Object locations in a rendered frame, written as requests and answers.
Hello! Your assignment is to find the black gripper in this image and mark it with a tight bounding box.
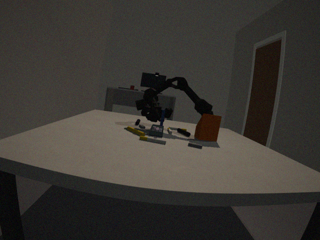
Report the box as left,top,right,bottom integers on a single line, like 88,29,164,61
141,101,173,121

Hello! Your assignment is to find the keyboard with white letter keys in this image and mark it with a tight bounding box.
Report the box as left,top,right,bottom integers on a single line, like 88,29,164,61
149,124,164,137

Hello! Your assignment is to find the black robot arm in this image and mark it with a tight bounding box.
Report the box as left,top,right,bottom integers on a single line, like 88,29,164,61
136,77,213,122

